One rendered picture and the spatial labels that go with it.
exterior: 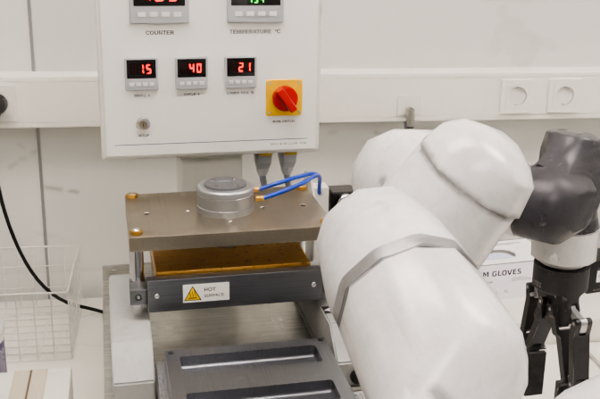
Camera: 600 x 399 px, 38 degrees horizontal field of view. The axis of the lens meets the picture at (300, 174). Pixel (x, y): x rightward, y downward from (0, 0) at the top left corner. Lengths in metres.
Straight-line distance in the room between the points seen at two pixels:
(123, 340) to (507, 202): 0.57
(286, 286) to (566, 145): 0.40
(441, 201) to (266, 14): 0.65
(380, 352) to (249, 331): 0.72
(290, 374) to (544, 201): 0.37
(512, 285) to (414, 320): 1.20
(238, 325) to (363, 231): 0.69
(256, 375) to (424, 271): 0.48
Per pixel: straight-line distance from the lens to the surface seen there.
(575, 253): 1.22
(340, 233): 0.64
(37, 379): 1.39
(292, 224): 1.17
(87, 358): 1.62
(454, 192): 0.71
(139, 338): 1.12
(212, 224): 1.17
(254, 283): 1.16
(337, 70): 1.73
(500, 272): 1.73
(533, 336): 1.33
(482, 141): 0.72
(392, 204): 0.65
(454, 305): 0.57
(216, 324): 1.30
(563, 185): 1.11
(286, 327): 1.29
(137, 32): 1.29
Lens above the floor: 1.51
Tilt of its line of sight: 17 degrees down
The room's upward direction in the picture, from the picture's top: 1 degrees clockwise
